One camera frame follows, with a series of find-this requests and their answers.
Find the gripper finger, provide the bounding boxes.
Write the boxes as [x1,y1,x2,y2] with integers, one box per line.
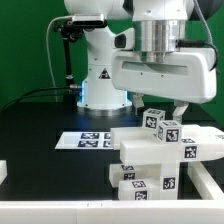
[132,93,144,115]
[172,100,189,122]

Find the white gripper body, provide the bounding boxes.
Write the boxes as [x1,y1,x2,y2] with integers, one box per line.
[111,48,217,104]

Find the white tagged cube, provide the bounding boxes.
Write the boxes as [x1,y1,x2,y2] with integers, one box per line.
[142,108,165,131]
[157,120,182,144]

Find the white chair back frame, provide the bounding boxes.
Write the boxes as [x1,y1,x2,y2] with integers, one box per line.
[110,125,224,166]

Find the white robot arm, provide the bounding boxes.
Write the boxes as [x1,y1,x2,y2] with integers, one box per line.
[64,0,224,111]

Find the white block at left edge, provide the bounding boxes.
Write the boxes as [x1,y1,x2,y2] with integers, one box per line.
[0,160,7,185]

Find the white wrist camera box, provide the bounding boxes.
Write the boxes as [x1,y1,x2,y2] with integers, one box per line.
[112,28,135,50]

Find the white marker base plate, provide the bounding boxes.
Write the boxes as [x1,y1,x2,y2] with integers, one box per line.
[55,132,111,150]

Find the black camera stand pole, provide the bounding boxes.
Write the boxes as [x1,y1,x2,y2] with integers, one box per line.
[63,37,76,111]

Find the black cables on table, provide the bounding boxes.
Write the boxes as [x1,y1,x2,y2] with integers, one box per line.
[0,83,83,111]

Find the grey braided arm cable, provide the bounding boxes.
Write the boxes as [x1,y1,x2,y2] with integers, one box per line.
[192,0,215,44]

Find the black camera on stand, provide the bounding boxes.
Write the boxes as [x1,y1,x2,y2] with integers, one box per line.
[53,14,108,42]

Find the white obstacle wall frame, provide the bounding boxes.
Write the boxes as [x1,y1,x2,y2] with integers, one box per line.
[0,163,224,224]

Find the grey camera cable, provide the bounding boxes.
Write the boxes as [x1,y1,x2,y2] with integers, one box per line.
[45,15,74,103]

